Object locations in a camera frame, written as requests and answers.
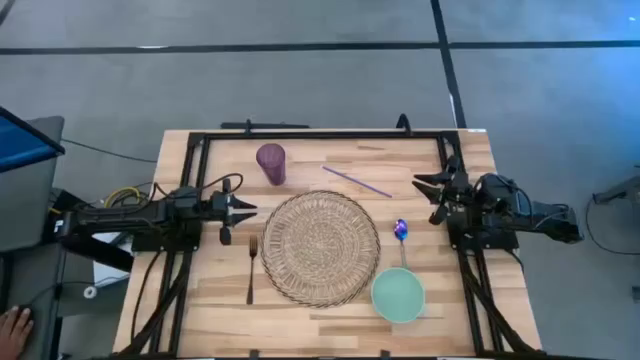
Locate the round woven straw placemat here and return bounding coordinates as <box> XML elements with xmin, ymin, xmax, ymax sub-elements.
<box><xmin>259</xmin><ymin>189</ymin><xmax>383</xmax><ymax>309</ymax></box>

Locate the purple ribbed plastic cup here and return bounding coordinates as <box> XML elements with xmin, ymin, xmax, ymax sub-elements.
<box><xmin>255</xmin><ymin>142</ymin><xmax>288</xmax><ymax>187</ymax></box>

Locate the black thin looped cable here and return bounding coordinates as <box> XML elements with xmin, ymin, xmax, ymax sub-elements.
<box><xmin>585</xmin><ymin>197</ymin><xmax>640</xmax><ymax>257</ymax></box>

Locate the black floor cable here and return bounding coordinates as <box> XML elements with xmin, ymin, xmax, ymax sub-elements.
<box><xmin>61</xmin><ymin>138</ymin><xmax>159</xmax><ymax>165</ymax></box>

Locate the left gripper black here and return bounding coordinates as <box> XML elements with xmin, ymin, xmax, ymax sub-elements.
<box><xmin>209</xmin><ymin>177</ymin><xmax>260</xmax><ymax>247</ymax></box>

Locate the iridescent metal spoon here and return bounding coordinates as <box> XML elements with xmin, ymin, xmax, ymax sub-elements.
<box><xmin>392</xmin><ymin>218</ymin><xmax>410</xmax><ymax>271</ymax></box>

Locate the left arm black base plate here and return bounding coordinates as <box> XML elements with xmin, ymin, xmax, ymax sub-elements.
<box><xmin>131</xmin><ymin>219</ymin><xmax>202</xmax><ymax>253</ymax></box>

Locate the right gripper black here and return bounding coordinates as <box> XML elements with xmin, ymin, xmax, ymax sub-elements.
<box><xmin>411</xmin><ymin>155</ymin><xmax>477</xmax><ymax>226</ymax></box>

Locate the white paper sheet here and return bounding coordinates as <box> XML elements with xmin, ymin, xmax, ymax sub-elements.
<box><xmin>91</xmin><ymin>230</ymin><xmax>135</xmax><ymax>287</ymax></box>

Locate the yellow cable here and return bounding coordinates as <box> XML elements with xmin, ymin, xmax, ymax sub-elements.
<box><xmin>103</xmin><ymin>185</ymin><xmax>142</xmax><ymax>209</ymax></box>

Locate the mint green bowl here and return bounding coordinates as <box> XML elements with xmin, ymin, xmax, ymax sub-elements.
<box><xmin>370</xmin><ymin>266</ymin><xmax>427</xmax><ymax>325</ymax></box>

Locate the black clamp bar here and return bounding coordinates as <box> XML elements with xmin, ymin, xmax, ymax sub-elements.
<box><xmin>220</xmin><ymin>118</ymin><xmax>311</xmax><ymax>133</ymax></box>

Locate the black metal table frame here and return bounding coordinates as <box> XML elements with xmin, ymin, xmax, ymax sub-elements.
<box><xmin>115</xmin><ymin>129</ymin><xmax>540</xmax><ymax>359</ymax></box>

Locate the purple drinking straw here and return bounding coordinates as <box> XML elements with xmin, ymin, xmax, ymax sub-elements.
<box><xmin>321</xmin><ymin>165</ymin><xmax>394</xmax><ymax>199</ymax></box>

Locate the computer monitor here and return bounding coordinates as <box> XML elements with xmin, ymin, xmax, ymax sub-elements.
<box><xmin>0</xmin><ymin>105</ymin><xmax>67</xmax><ymax>174</ymax></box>

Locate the black cable beside table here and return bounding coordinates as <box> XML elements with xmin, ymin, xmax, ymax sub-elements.
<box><xmin>129</xmin><ymin>249</ymin><xmax>162</xmax><ymax>347</ymax></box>

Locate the dark metal fork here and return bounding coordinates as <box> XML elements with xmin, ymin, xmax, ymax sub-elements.
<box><xmin>245</xmin><ymin>234</ymin><xmax>259</xmax><ymax>306</ymax></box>

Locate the person's hand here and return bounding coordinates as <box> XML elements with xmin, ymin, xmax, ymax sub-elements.
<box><xmin>0</xmin><ymin>305</ymin><xmax>35</xmax><ymax>360</ymax></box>

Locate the grey metal stand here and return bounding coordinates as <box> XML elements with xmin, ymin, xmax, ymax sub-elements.
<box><xmin>591</xmin><ymin>167</ymin><xmax>640</xmax><ymax>206</ymax></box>

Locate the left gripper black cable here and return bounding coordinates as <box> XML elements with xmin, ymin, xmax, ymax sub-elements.
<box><xmin>198</xmin><ymin>172</ymin><xmax>245</xmax><ymax>195</ymax></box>

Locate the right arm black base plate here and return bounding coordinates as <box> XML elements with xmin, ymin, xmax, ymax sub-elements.
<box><xmin>446</xmin><ymin>209</ymin><xmax>520</xmax><ymax>252</ymax></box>

